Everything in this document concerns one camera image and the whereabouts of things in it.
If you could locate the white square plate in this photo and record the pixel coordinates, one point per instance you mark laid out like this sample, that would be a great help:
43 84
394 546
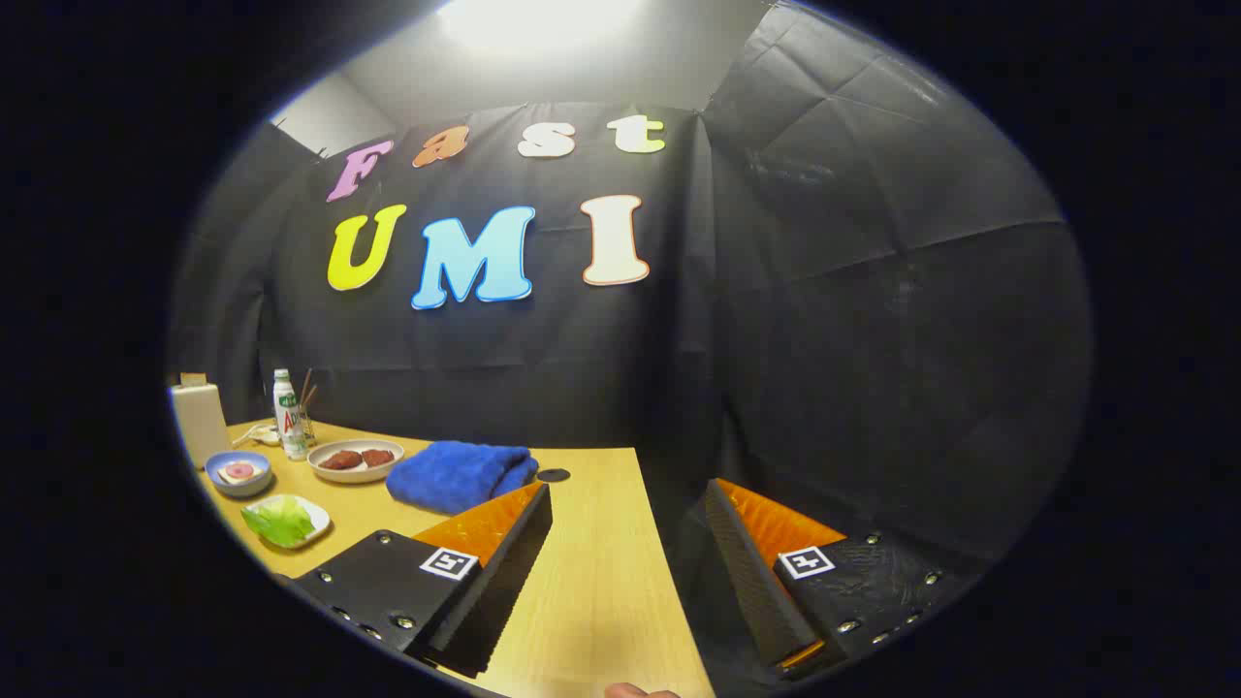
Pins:
317 528

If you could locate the white divided condiment dish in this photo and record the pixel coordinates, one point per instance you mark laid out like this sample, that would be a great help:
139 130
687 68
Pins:
264 434

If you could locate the brown stick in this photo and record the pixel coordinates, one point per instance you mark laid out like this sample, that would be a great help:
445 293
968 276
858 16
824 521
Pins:
306 388

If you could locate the beige plate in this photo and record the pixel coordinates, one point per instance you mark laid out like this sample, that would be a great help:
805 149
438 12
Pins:
354 476

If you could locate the green lettuce leaf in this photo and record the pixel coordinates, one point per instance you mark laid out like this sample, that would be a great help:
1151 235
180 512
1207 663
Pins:
276 522

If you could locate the black backdrop cloth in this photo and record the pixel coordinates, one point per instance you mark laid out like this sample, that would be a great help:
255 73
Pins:
824 339

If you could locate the black table grommet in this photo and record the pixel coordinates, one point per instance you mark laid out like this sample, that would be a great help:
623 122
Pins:
554 475

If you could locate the blue towel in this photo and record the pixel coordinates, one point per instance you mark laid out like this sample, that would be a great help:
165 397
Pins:
446 480

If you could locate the white drink bottle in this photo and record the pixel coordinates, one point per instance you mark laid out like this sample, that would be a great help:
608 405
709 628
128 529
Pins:
289 417

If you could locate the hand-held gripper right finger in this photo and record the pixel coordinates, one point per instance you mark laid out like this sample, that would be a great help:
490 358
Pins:
747 582

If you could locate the brown meat piece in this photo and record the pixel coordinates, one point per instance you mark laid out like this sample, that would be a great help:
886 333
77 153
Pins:
378 457
339 460

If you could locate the blue plate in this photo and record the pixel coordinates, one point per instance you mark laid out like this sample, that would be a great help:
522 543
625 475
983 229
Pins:
254 485

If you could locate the cream toaster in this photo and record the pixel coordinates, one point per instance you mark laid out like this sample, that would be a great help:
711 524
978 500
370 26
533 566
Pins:
201 422

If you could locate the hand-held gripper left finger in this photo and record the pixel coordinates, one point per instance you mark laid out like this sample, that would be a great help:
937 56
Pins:
504 582

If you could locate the pink ham slice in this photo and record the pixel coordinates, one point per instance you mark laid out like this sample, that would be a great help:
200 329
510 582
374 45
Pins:
239 472

